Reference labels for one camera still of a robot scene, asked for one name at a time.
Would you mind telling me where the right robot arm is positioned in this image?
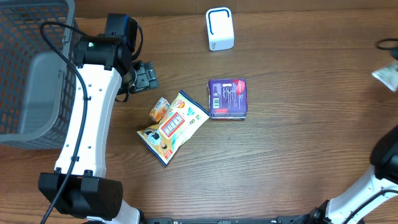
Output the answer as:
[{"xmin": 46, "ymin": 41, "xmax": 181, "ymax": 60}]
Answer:
[{"xmin": 306, "ymin": 127, "xmax": 397, "ymax": 224}]

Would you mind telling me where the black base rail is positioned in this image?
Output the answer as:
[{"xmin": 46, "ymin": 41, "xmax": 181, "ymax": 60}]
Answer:
[{"xmin": 141, "ymin": 215, "xmax": 299, "ymax": 224}]

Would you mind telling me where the white barcode scanner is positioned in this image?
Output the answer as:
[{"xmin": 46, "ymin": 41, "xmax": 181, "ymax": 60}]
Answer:
[{"xmin": 205, "ymin": 7, "xmax": 234, "ymax": 51}]

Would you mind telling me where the grey plastic mesh basket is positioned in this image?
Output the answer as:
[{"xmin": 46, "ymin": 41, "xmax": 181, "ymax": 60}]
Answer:
[{"xmin": 1, "ymin": 0, "xmax": 76, "ymax": 149}]

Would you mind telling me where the white orange snack bag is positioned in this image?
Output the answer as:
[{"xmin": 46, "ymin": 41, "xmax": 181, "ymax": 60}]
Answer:
[{"xmin": 137, "ymin": 90, "xmax": 210, "ymax": 166}]

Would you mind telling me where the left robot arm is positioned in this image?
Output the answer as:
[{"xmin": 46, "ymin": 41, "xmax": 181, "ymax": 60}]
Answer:
[{"xmin": 39, "ymin": 14, "xmax": 159, "ymax": 223}]

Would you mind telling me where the red purple snack packet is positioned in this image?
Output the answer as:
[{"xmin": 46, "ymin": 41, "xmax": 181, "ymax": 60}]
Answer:
[{"xmin": 208, "ymin": 78, "xmax": 248, "ymax": 120}]

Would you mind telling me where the small orange candy pack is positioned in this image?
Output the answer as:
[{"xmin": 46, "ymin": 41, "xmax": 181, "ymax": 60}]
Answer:
[{"xmin": 149, "ymin": 97, "xmax": 170, "ymax": 123}]

